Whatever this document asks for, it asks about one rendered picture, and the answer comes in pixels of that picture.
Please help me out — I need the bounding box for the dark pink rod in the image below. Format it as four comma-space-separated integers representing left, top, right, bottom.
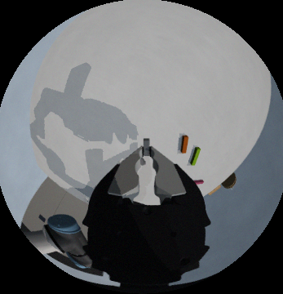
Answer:
194, 180, 204, 185

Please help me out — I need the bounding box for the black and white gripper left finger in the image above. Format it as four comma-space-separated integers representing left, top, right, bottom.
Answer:
82, 146, 144, 227

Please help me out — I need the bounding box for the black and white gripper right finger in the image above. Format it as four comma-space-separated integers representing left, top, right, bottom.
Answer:
149, 146, 211, 227

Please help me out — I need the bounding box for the lime green rod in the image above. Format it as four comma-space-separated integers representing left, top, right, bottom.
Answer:
190, 147, 201, 166

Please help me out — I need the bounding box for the orange rod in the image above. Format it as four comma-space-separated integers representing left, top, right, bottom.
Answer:
181, 136, 188, 154

